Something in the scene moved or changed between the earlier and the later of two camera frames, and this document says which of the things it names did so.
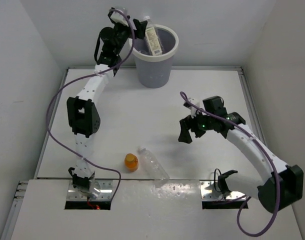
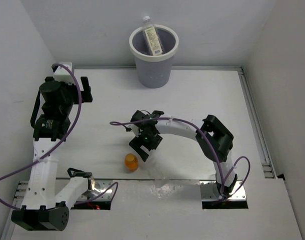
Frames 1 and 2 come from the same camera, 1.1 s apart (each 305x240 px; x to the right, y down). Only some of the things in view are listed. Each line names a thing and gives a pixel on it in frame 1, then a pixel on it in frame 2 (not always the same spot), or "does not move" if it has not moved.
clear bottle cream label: x=152 y=38 does not move
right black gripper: x=187 y=123 -> x=137 y=142
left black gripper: x=139 y=26 -> x=85 y=95
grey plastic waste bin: x=154 y=71 does not move
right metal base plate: x=210 y=191 does not move
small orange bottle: x=131 y=162 does not move
